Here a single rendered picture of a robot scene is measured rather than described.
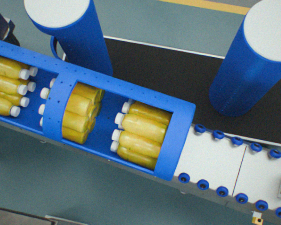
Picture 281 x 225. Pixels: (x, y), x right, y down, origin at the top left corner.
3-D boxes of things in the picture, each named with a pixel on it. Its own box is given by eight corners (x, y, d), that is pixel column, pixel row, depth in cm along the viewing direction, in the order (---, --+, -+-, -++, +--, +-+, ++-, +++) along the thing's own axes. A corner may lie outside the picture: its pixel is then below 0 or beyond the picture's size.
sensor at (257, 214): (258, 224, 136) (262, 225, 131) (250, 222, 136) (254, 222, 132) (263, 205, 138) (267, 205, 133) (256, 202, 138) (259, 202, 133)
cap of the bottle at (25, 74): (25, 66, 134) (30, 68, 134) (26, 75, 137) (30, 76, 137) (20, 71, 131) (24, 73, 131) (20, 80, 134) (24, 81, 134)
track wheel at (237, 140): (242, 147, 136) (244, 143, 135) (230, 143, 137) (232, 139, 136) (241, 142, 140) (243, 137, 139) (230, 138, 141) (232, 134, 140)
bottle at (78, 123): (91, 114, 130) (51, 100, 133) (85, 118, 124) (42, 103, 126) (87, 130, 132) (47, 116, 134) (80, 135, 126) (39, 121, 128)
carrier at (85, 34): (87, 45, 240) (61, 78, 234) (51, -42, 155) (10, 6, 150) (121, 67, 235) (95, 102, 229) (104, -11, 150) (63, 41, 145)
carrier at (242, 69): (258, 113, 223) (248, 71, 231) (323, 57, 139) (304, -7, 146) (213, 119, 224) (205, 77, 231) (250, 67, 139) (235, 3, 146)
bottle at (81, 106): (91, 113, 130) (50, 98, 132) (94, 96, 127) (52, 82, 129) (84, 120, 124) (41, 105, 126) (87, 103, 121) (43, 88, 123)
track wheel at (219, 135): (223, 140, 137) (225, 136, 136) (212, 137, 138) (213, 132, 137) (223, 135, 141) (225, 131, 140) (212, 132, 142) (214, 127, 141)
